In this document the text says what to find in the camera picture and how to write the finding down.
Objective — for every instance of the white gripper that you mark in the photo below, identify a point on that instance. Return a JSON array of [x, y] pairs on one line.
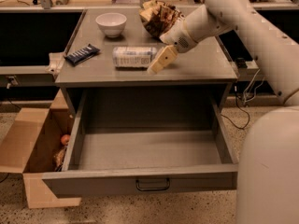
[[177, 37]]

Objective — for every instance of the clear blue-label plastic bottle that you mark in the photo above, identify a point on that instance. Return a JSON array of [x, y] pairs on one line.
[[133, 57]]

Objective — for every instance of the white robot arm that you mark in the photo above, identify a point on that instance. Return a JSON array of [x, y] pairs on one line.
[[268, 170]]

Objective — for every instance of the grey open top drawer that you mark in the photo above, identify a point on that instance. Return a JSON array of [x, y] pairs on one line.
[[121, 135]]

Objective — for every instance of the brown chip bag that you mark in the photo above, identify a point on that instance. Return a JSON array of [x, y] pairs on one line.
[[158, 17]]

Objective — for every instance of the grey cabinet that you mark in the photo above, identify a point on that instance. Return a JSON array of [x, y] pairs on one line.
[[205, 64]]

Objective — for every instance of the white ceramic bowl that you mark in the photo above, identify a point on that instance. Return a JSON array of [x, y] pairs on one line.
[[111, 24]]

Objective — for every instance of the dark blue snack bar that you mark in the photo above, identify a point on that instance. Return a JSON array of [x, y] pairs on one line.
[[82, 55]]

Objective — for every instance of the white cloth on shelf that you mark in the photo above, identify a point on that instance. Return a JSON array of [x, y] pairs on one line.
[[56, 63]]

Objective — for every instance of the orange fruit in box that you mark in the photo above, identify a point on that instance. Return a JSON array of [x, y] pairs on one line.
[[65, 139]]

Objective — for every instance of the cardboard box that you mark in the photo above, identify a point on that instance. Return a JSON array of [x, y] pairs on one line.
[[30, 148]]

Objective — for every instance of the black drawer handle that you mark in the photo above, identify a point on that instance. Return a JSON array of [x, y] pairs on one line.
[[152, 185]]

